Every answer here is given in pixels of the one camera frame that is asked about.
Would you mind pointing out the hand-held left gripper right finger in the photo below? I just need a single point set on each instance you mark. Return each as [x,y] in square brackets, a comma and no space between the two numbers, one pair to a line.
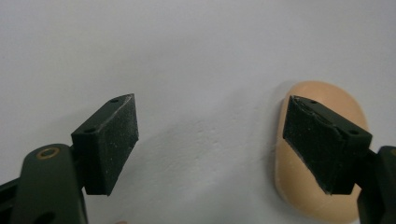
[320,143]

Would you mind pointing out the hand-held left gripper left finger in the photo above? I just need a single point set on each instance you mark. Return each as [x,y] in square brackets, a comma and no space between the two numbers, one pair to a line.
[106,146]

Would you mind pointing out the beige oval sponge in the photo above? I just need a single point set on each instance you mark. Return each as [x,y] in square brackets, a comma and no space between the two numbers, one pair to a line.
[299,189]

